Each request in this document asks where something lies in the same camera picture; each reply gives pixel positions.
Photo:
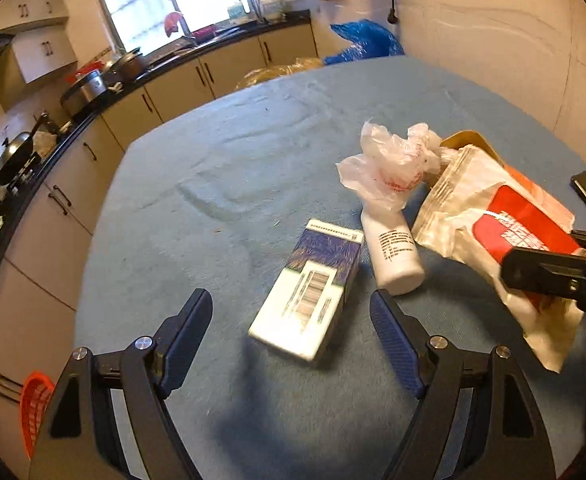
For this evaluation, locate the white bag with red label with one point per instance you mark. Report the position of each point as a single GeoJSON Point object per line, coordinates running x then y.
{"type": "Point", "coordinates": [475, 213]}

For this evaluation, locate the dark cooking pot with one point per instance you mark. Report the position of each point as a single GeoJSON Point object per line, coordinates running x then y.
{"type": "Point", "coordinates": [125, 69]}

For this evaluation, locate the blue white small box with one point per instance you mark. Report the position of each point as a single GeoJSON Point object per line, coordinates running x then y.
{"type": "Point", "coordinates": [300, 310]}

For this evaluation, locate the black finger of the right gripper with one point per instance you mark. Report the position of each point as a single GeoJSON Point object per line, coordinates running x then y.
{"type": "Point", "coordinates": [548, 273]}

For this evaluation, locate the white plastic bottle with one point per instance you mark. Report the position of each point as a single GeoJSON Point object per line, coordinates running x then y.
{"type": "Point", "coordinates": [395, 260]}

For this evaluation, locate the red plastic mesh basket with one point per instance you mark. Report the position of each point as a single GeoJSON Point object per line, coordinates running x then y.
{"type": "Point", "coordinates": [34, 398]}

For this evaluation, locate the black wok with lid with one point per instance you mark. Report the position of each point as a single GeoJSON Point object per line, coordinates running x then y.
{"type": "Point", "coordinates": [18, 151]}

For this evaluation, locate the steel rice cooker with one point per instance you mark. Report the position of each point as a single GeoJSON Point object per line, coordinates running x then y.
{"type": "Point", "coordinates": [82, 93]}

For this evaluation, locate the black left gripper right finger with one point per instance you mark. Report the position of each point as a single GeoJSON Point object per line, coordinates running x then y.
{"type": "Point", "coordinates": [504, 437]}

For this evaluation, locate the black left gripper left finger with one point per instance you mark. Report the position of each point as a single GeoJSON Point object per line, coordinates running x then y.
{"type": "Point", "coordinates": [79, 438]}

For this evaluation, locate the beige lower kitchen cabinets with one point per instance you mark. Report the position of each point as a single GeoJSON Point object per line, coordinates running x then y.
{"type": "Point", "coordinates": [47, 226]}

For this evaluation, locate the brown paper cup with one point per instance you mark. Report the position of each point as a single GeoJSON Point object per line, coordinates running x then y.
{"type": "Point", "coordinates": [451, 146]}

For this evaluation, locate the crumpled white plastic bag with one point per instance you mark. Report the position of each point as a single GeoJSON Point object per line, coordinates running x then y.
{"type": "Point", "coordinates": [390, 167]}

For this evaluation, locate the blue plastic bag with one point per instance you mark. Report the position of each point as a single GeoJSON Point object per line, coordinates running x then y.
{"type": "Point", "coordinates": [368, 40]}

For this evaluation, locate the upper wall cabinet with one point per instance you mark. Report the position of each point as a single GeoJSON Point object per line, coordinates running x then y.
{"type": "Point", "coordinates": [34, 47]}

